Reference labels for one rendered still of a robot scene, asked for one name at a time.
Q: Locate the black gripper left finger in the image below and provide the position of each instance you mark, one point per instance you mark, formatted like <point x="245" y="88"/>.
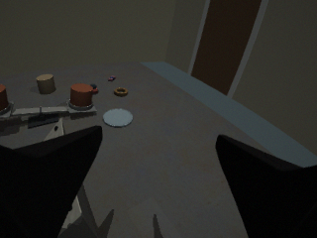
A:
<point x="38" y="183"/>

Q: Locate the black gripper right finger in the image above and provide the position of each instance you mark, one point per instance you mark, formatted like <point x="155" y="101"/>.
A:
<point x="274" y="197"/>

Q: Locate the reddish-brown cylinder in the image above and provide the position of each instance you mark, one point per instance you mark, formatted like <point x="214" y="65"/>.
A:
<point x="3" y="97"/>

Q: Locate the brown ring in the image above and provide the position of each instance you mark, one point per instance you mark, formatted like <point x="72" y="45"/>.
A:
<point x="124" y="93"/>

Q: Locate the tan cylinder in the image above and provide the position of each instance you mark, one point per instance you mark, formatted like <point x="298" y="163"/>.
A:
<point x="46" y="84"/>

